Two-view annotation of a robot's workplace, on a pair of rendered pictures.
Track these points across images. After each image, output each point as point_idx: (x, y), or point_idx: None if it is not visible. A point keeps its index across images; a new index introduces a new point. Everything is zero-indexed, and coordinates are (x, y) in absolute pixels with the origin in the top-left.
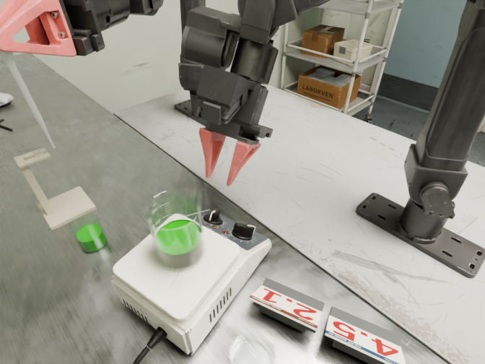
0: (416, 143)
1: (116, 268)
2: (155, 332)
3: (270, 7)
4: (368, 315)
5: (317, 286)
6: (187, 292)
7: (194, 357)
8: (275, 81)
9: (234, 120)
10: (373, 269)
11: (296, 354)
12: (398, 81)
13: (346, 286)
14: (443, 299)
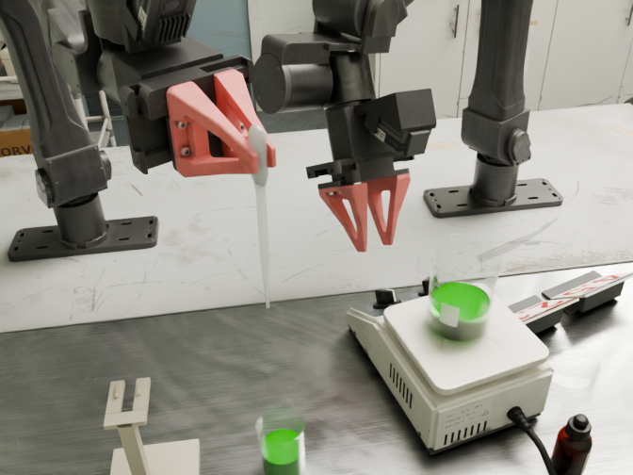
0: (472, 105)
1: (444, 384)
2: (516, 414)
3: (397, 11)
4: (562, 277)
5: (511, 290)
6: (518, 338)
7: (542, 415)
8: None
9: (383, 154)
10: (516, 247)
11: (576, 339)
12: None
13: (522, 274)
14: (572, 230)
